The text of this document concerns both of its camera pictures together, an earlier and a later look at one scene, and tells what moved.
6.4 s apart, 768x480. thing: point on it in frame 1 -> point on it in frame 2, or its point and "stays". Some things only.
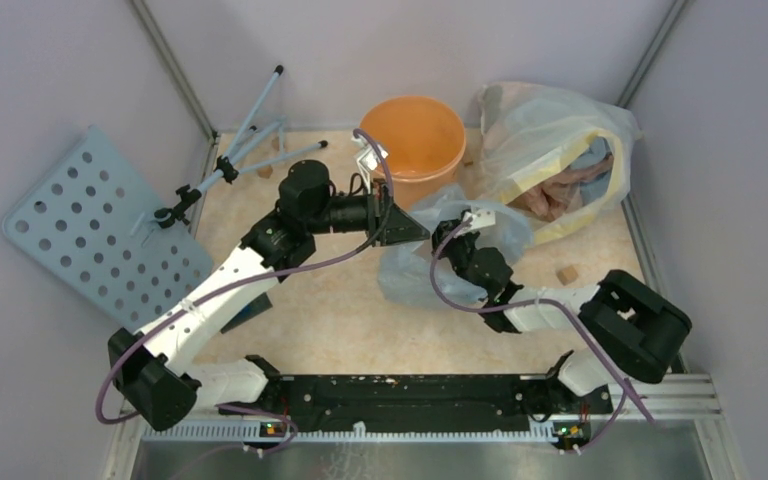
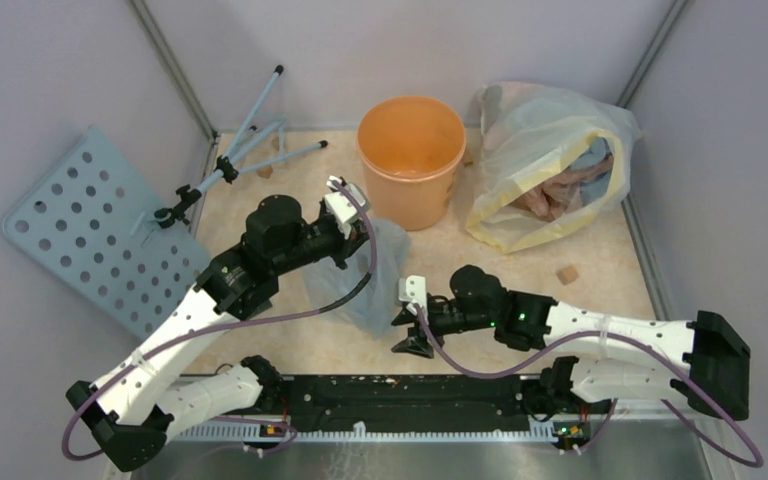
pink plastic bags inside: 557,195 stays
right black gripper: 444,236 -> 417,341
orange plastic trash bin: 422,139 stays
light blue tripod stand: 238,159 stays
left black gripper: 390,223 -> 359,235
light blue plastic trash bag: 415,273 -> 373,312
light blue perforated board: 93,219 stays
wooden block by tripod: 265,173 stays
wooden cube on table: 567,275 stays
